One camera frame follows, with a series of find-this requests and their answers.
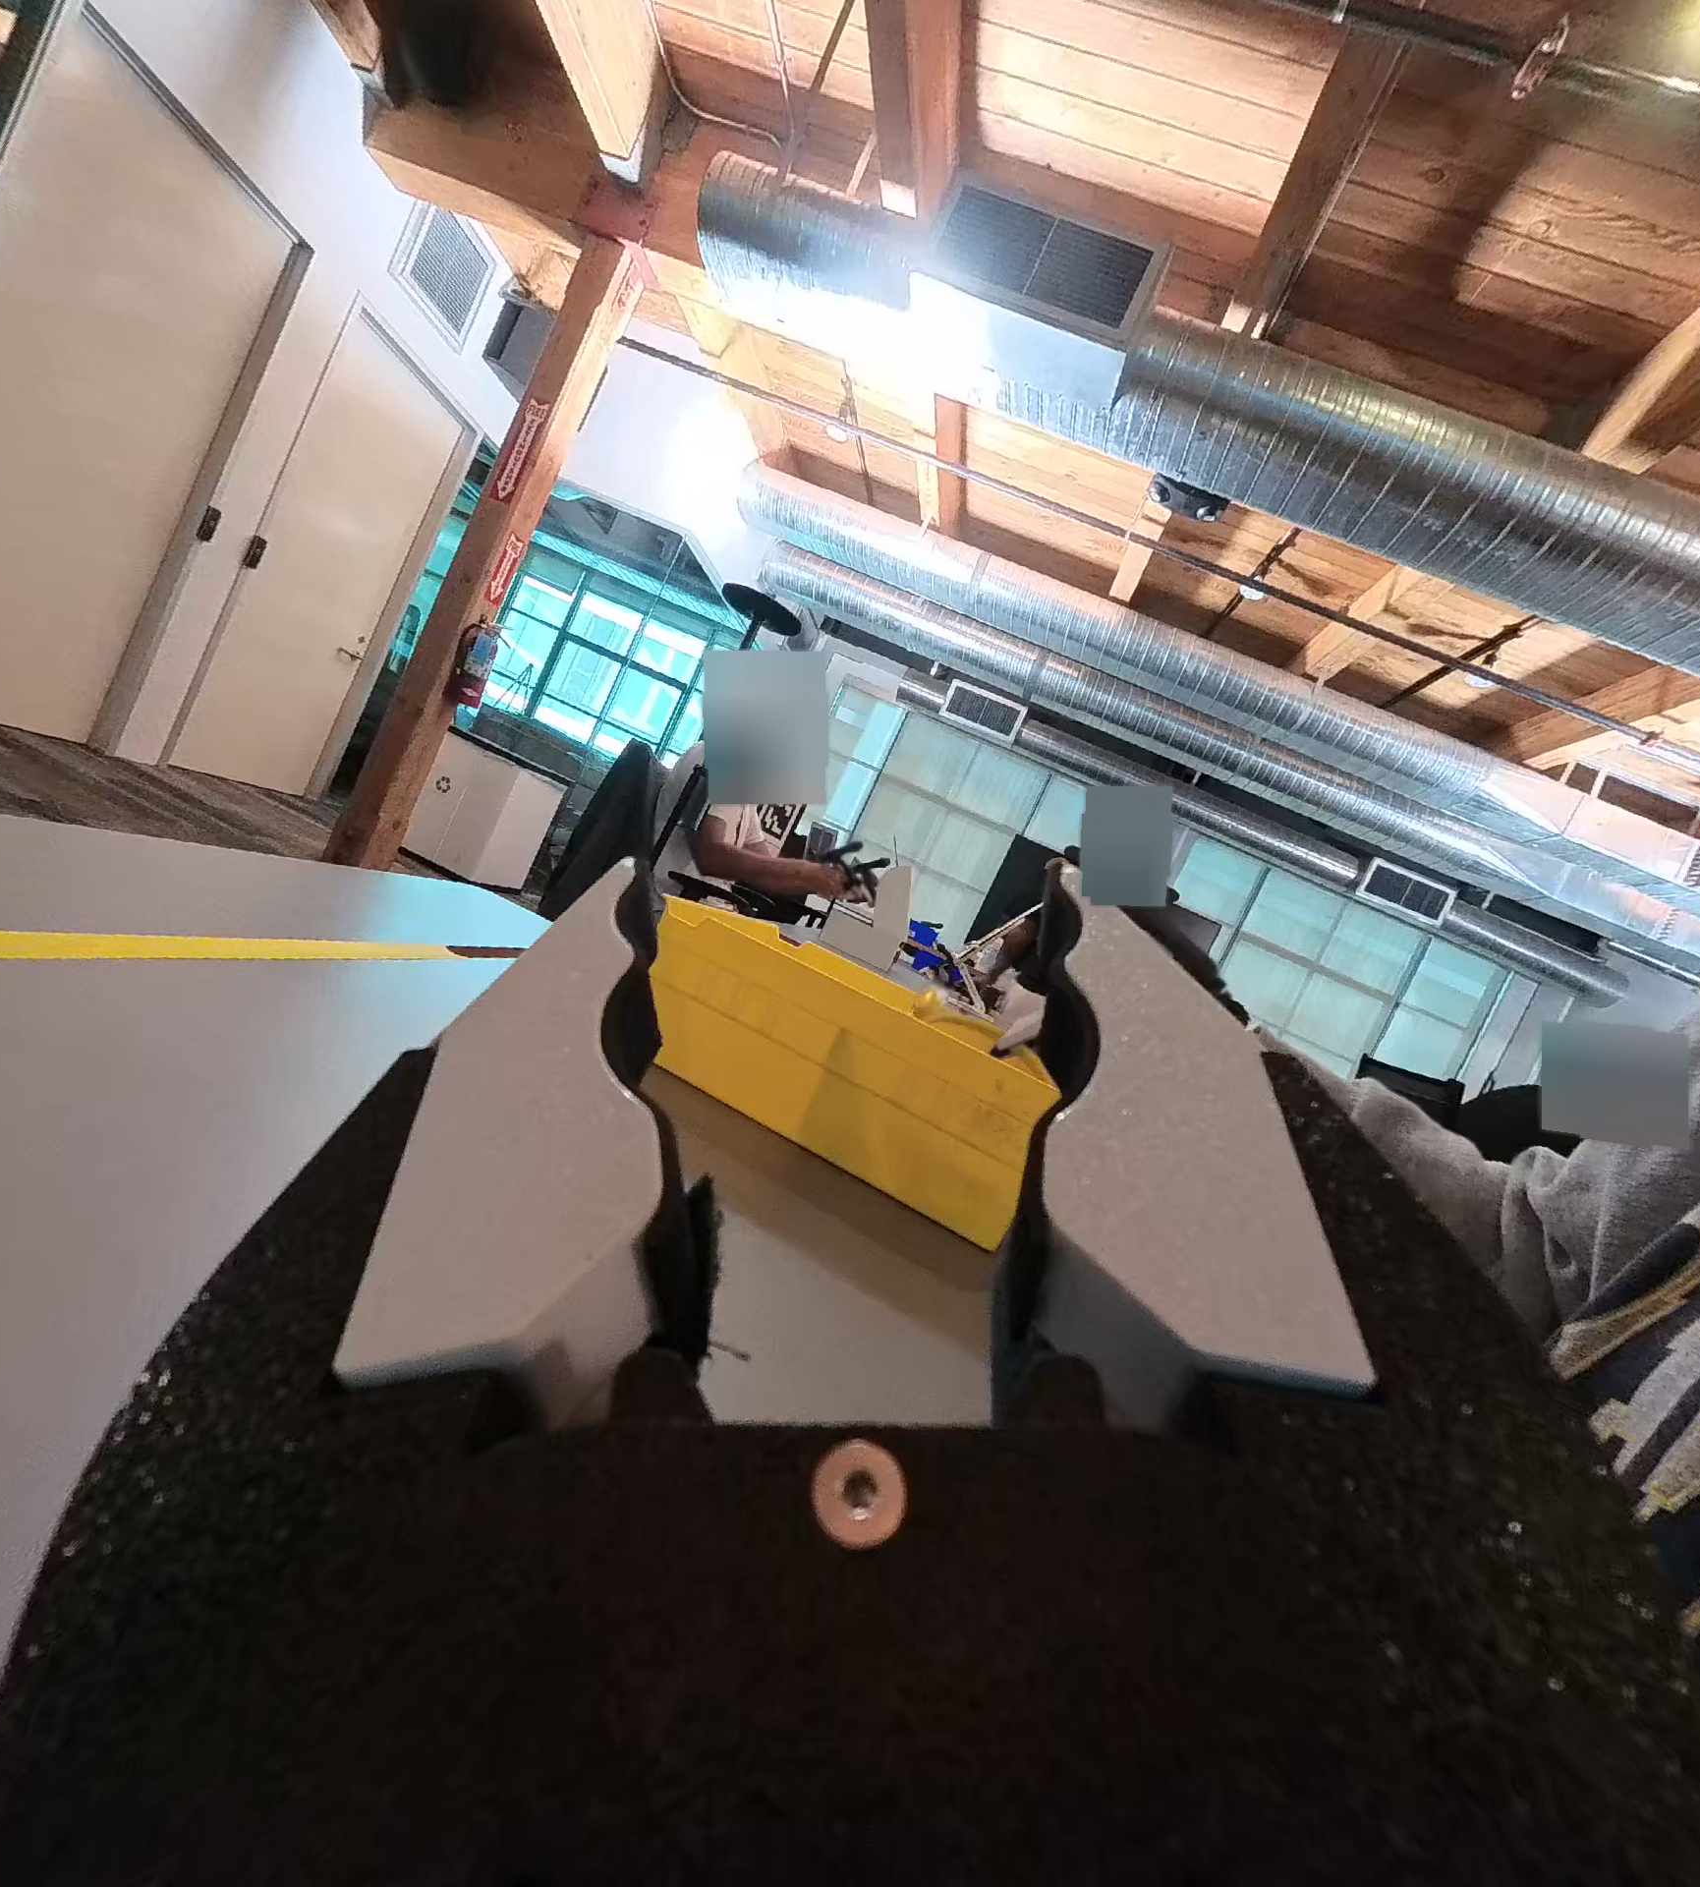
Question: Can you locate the wooden post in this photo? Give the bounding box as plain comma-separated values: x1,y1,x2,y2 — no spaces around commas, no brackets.
327,236,647,873

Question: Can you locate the white cabinet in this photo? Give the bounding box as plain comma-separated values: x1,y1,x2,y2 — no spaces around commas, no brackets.
400,725,573,894

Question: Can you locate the black duct grille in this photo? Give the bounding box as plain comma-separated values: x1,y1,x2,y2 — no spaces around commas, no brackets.
928,177,1174,354

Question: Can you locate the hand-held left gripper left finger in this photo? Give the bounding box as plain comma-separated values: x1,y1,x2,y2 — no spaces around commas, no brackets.
335,857,728,1429

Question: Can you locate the black office chair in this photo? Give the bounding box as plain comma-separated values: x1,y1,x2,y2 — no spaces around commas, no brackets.
537,737,712,928

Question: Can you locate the white door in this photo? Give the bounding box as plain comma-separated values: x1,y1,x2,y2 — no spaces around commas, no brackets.
0,6,311,751
162,299,482,802

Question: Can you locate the black wall speaker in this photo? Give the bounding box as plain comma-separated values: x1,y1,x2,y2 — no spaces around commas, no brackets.
482,289,561,389

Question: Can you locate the wall vent grille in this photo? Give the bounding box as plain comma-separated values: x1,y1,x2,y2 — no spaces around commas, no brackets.
390,202,502,352

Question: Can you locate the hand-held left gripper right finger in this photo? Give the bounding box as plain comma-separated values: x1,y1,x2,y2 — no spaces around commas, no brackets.
991,859,1384,1429

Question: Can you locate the yellow plastic bin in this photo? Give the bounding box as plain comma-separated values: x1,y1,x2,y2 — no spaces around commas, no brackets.
653,1016,1036,1252
653,957,1052,1203
651,890,1062,1160

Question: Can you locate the large silver air duct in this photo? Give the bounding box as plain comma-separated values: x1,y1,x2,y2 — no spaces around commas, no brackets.
694,147,1700,714

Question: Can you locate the yellow tape strip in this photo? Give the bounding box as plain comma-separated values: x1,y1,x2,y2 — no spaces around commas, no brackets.
0,926,525,965

